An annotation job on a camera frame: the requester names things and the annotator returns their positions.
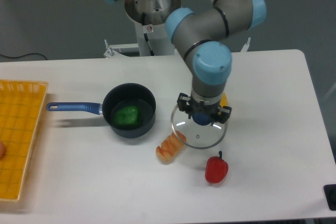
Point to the yellow bell pepper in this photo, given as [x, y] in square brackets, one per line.
[223, 101]

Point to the yellow woven basket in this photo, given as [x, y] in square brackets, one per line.
[22, 102]

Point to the glass pot lid blue knob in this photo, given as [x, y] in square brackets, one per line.
[196, 136]

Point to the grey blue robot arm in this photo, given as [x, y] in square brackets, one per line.
[197, 38]

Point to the black device table corner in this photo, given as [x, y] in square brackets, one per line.
[330, 194]

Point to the green bell pepper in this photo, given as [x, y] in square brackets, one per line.
[127, 116]

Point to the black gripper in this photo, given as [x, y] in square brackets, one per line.
[201, 108]

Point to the dark saucepan blue handle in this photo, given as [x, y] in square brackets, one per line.
[120, 96]

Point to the toy bread loaf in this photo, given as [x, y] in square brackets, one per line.
[170, 147]

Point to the white metal bracket right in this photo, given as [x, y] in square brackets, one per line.
[246, 45]

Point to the red bell pepper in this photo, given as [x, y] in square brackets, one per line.
[216, 169]

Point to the orange object in basket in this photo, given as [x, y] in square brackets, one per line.
[2, 149]

